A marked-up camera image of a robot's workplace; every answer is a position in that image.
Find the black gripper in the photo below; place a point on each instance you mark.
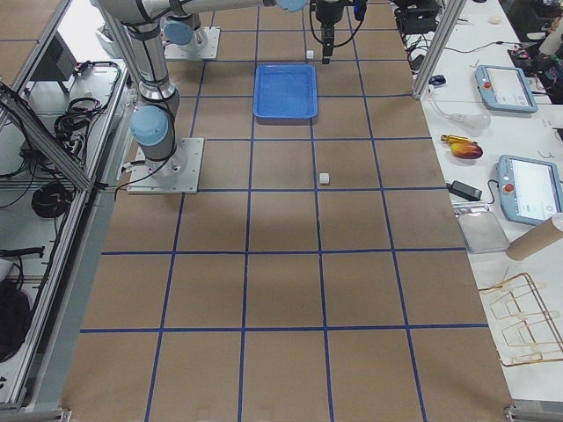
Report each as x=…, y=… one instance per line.
x=326, y=12

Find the blue plastic tray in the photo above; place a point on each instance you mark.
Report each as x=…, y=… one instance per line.
x=285, y=92

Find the gold bottle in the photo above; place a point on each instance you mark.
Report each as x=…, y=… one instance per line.
x=453, y=139

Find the clear light bulb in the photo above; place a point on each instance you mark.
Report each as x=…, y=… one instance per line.
x=474, y=122

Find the mango fruit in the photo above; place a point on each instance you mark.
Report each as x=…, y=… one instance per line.
x=466, y=150

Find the far teach pendant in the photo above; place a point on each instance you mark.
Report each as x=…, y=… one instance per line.
x=505, y=89

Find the teach pendant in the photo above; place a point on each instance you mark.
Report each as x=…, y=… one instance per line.
x=530, y=190
x=505, y=89

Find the black power adapter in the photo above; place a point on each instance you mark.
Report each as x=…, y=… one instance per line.
x=464, y=191

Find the clear plastic lidded box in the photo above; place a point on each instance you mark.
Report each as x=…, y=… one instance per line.
x=482, y=233

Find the near teach pendant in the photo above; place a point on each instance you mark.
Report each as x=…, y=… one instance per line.
x=530, y=190

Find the cardboard tube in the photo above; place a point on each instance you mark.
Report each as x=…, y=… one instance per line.
x=536, y=239

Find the aluminium frame post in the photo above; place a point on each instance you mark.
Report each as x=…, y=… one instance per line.
x=442, y=34

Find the gold wire rack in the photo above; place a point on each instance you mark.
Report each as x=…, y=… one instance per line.
x=525, y=329

